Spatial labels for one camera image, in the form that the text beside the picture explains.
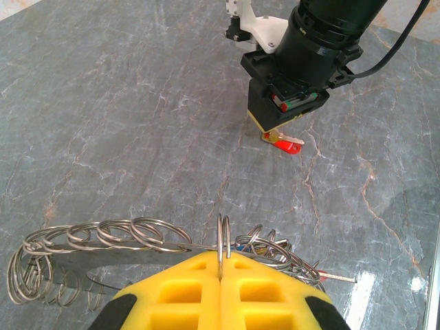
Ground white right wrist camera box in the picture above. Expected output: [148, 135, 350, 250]
[225, 0, 289, 55]

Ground key with red tag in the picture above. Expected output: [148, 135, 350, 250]
[261, 132, 306, 156]

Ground aluminium table side rail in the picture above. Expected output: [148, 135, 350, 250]
[423, 240, 440, 330]

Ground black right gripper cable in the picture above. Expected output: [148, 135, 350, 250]
[353, 0, 431, 79]

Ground brown key ring with tags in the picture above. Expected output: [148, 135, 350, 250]
[6, 213, 358, 307]

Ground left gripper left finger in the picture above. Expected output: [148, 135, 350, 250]
[88, 250, 221, 330]

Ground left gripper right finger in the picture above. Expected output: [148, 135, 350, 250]
[219, 250, 352, 330]

